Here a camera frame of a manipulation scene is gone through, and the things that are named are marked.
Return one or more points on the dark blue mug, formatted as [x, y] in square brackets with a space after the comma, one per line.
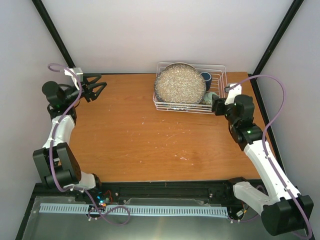
[208, 79]

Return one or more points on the large speckled grey plate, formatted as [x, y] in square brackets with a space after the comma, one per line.
[176, 85]

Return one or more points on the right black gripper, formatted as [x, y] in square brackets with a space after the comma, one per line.
[217, 103]

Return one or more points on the floral patterned plate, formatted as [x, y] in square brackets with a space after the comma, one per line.
[180, 66]

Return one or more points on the black frame post right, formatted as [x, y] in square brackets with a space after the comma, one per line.
[279, 33]

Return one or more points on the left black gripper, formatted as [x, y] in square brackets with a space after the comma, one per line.
[89, 93]

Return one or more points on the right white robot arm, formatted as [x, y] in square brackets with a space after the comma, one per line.
[282, 209]

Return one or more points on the light green bowl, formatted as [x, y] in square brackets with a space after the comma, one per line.
[208, 98]

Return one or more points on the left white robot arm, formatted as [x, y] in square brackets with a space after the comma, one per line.
[55, 162]

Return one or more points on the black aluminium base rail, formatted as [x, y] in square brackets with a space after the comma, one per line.
[212, 192]

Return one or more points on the black frame post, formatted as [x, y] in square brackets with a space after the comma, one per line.
[47, 20]
[279, 33]

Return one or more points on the black frame post left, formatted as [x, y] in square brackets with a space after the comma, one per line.
[47, 20]

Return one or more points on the light blue cable duct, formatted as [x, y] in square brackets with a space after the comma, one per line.
[137, 210]

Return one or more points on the white wire dish rack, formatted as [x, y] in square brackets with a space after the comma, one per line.
[219, 81]

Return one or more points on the light green flower plate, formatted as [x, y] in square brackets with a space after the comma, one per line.
[179, 103]

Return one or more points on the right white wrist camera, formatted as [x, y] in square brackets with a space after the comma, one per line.
[232, 90]

